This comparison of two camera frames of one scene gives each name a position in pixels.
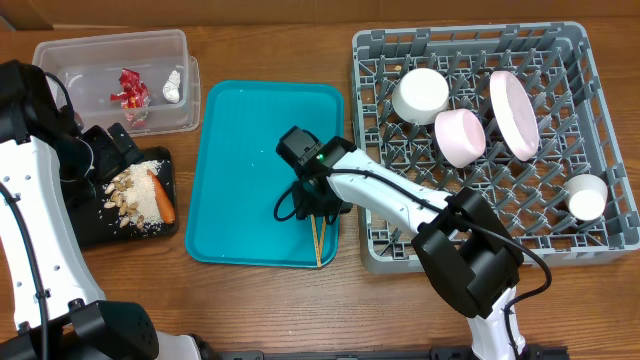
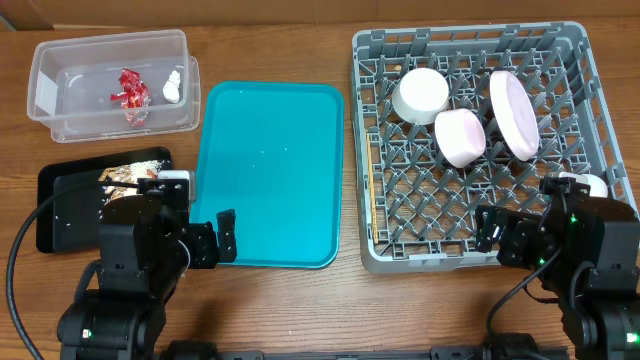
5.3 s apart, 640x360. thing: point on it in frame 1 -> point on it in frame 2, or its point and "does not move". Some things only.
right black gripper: x=306 y=207 -> x=520 y=237
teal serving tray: x=237 y=175 does not move
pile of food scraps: x=132 y=192 does not move
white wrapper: x=171 y=88 does not move
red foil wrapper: x=135 y=99 does not move
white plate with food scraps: x=514 y=117 does not move
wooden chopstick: x=319 y=259 -> x=372 y=189
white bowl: x=420 y=94 does not move
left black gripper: x=113 y=159 -> x=203 y=254
